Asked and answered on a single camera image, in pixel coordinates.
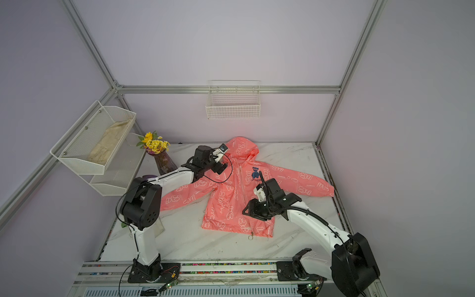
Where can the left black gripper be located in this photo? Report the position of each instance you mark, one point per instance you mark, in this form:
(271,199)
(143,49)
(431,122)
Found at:
(216,169)

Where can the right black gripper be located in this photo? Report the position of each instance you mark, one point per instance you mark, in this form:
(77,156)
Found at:
(255,209)

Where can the pink hooded jacket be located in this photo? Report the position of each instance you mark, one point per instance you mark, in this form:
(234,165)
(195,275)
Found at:
(232,190)

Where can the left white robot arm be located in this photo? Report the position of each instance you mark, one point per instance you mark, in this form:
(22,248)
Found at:
(141,204)

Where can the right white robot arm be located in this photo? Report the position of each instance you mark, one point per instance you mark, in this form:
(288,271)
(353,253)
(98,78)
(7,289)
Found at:
(349,263)

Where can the dark glass vase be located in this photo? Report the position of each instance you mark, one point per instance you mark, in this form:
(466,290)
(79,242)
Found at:
(164,163)

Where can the yellow flower bouquet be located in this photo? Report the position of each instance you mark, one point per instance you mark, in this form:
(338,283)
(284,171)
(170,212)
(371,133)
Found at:
(153,144)

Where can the purple garden trowel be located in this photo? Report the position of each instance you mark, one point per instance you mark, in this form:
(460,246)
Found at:
(149,176)

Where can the beige work glove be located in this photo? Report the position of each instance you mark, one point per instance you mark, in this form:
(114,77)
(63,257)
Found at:
(158,228)

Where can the lower white mesh shelf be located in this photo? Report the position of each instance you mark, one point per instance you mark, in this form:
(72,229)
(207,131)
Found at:
(122,169)

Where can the white mesh shelf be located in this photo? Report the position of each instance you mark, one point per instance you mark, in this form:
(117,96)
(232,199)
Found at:
(122,169)
(75,146)

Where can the beige cloth in shelf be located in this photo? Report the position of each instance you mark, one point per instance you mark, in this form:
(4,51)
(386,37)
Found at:
(102,152)

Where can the upper white mesh shelf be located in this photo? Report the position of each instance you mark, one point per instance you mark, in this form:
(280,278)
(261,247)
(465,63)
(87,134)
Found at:
(75,146)

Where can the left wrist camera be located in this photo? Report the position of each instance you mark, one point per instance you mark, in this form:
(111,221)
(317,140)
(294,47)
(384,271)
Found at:
(219,153)

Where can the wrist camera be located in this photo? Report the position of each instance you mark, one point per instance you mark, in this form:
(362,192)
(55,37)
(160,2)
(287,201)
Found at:
(259,191)
(219,153)

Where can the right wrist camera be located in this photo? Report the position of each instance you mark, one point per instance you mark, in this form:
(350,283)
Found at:
(259,191)

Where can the white wire wall basket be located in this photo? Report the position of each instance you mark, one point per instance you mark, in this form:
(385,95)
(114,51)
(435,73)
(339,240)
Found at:
(233,99)

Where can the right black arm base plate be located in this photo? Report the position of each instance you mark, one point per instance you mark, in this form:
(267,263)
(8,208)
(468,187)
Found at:
(294,271)

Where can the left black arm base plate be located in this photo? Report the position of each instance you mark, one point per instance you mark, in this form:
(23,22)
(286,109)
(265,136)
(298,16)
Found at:
(159,273)

